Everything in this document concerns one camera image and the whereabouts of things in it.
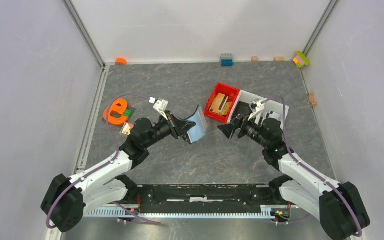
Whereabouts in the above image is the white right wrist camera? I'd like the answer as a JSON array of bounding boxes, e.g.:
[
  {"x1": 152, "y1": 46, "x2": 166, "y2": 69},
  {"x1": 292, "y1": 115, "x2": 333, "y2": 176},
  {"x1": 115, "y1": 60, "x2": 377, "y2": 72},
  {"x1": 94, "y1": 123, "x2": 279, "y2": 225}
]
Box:
[{"x1": 248, "y1": 99, "x2": 266, "y2": 121}]

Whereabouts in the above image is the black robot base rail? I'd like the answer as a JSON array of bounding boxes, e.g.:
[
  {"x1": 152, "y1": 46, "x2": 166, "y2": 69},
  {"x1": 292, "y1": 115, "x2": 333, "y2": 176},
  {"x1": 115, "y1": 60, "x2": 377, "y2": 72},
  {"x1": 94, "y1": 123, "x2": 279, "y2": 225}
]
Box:
[{"x1": 119, "y1": 184, "x2": 289, "y2": 214}]

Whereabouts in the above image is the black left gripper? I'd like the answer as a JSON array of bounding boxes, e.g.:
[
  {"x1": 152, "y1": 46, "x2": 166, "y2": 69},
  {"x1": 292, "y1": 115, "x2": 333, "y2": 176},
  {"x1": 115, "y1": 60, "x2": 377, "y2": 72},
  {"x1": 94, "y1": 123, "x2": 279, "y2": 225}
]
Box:
[{"x1": 143, "y1": 109, "x2": 196, "y2": 149}]

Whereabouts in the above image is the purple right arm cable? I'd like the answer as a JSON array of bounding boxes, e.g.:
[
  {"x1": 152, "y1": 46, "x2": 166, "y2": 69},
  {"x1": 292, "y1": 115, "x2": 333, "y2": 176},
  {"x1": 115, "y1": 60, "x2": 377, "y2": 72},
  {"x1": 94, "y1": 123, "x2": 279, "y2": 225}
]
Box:
[{"x1": 261, "y1": 96, "x2": 363, "y2": 238}]

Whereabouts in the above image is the orange letter toy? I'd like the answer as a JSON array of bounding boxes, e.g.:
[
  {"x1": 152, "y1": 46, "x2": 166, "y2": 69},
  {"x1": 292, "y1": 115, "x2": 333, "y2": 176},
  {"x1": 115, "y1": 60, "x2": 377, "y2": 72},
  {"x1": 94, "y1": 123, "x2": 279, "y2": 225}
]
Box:
[{"x1": 103, "y1": 98, "x2": 129, "y2": 126}]

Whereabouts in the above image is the orange round toy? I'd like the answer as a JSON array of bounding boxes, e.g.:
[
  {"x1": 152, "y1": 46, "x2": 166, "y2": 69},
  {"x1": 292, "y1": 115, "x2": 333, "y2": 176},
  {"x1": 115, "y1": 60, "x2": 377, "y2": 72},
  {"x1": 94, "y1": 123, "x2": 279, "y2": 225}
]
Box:
[{"x1": 114, "y1": 57, "x2": 127, "y2": 65}]

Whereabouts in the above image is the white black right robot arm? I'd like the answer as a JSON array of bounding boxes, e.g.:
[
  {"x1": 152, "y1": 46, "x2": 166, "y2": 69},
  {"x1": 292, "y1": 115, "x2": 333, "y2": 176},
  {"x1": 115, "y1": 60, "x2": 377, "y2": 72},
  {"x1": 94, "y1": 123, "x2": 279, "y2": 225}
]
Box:
[{"x1": 217, "y1": 117, "x2": 371, "y2": 240}]

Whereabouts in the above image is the red plastic bin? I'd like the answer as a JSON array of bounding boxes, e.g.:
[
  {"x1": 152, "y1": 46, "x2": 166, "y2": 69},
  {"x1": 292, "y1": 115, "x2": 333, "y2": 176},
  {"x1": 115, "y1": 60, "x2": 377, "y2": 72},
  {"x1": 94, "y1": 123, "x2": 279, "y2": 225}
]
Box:
[{"x1": 204, "y1": 82, "x2": 240, "y2": 124}]

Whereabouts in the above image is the pink wooden block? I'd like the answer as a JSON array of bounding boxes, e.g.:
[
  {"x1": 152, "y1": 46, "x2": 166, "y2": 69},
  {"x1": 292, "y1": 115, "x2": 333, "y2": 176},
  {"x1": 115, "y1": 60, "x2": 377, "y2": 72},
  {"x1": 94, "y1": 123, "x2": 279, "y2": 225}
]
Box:
[{"x1": 119, "y1": 122, "x2": 135, "y2": 136}]

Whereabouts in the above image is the green pink lego stack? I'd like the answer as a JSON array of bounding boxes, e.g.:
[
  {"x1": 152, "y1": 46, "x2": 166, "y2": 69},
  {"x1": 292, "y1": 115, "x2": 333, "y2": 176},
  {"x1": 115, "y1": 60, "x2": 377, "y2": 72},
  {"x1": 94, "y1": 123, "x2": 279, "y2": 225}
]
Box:
[{"x1": 292, "y1": 51, "x2": 311, "y2": 69}]

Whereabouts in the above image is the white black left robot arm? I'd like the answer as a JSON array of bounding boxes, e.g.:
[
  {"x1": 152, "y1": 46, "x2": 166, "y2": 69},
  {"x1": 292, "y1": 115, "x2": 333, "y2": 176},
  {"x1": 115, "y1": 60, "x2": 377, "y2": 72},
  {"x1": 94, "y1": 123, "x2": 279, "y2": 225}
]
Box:
[{"x1": 40, "y1": 108, "x2": 205, "y2": 233}]

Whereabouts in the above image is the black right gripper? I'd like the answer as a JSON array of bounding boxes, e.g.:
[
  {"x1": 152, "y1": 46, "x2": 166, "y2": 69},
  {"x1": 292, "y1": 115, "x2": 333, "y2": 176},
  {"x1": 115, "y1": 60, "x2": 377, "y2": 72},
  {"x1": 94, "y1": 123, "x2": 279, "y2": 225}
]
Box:
[{"x1": 217, "y1": 110, "x2": 269, "y2": 148}]

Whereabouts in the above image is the green lego brick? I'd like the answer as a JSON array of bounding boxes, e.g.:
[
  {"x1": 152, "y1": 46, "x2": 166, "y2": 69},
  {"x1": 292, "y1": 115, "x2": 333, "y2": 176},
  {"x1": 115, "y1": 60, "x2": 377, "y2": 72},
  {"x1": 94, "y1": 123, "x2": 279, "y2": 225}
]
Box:
[{"x1": 123, "y1": 108, "x2": 136, "y2": 119}]

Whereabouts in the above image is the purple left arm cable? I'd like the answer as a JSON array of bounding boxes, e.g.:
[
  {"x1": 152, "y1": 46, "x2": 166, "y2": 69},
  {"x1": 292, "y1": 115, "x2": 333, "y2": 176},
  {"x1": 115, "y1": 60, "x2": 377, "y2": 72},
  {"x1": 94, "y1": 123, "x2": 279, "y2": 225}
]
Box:
[{"x1": 45, "y1": 93, "x2": 151, "y2": 230}]

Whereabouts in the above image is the blue grey lego block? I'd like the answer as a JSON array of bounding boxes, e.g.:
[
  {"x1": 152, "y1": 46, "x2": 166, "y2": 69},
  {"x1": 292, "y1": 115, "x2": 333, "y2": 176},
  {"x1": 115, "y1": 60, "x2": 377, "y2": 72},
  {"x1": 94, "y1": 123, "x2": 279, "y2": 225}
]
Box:
[{"x1": 220, "y1": 53, "x2": 234, "y2": 67}]

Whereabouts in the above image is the small tan wooden block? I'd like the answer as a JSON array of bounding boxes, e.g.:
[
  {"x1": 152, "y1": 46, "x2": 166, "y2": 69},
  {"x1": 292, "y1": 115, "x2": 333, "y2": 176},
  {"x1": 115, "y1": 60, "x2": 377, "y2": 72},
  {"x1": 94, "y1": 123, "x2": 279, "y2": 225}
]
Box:
[{"x1": 251, "y1": 56, "x2": 259, "y2": 62}]

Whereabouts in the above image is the white plastic bin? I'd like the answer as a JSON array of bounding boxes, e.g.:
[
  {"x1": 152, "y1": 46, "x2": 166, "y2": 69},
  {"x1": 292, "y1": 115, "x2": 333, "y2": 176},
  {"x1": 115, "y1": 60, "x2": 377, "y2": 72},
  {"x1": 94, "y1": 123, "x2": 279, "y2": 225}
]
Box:
[
  {"x1": 227, "y1": 90, "x2": 266, "y2": 123},
  {"x1": 260, "y1": 100, "x2": 290, "y2": 130}
]

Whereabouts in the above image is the curved wooden arch block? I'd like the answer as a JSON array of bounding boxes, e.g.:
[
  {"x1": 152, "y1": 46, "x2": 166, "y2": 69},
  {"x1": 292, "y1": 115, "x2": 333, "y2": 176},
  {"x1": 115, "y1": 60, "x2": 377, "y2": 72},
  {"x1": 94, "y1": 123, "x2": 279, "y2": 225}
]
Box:
[{"x1": 308, "y1": 92, "x2": 318, "y2": 108}]

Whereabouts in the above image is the stack of gold credit cards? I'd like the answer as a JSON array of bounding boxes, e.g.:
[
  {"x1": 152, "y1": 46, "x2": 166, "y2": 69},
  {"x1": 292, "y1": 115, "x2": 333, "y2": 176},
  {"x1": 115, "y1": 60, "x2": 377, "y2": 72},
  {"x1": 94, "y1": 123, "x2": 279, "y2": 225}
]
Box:
[{"x1": 209, "y1": 93, "x2": 233, "y2": 116}]

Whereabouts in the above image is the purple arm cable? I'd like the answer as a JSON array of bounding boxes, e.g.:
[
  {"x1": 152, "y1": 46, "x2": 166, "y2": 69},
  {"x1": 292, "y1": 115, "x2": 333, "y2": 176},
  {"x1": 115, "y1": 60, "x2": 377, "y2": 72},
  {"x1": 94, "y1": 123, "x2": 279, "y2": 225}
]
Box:
[
  {"x1": 45, "y1": 93, "x2": 151, "y2": 230},
  {"x1": 261, "y1": 96, "x2": 363, "y2": 238}
]

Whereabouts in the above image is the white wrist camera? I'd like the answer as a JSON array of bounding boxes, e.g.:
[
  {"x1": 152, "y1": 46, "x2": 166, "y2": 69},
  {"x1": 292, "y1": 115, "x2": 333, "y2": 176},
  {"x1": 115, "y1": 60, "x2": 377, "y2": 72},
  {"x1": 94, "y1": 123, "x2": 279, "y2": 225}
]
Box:
[
  {"x1": 248, "y1": 99, "x2": 266, "y2": 121},
  {"x1": 149, "y1": 97, "x2": 169, "y2": 118}
]

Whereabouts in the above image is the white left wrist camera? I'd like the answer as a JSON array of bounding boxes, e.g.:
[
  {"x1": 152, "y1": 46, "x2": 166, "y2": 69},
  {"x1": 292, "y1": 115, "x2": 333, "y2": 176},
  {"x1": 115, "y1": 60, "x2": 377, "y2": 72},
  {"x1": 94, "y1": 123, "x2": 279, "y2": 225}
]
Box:
[{"x1": 149, "y1": 97, "x2": 169, "y2": 118}]

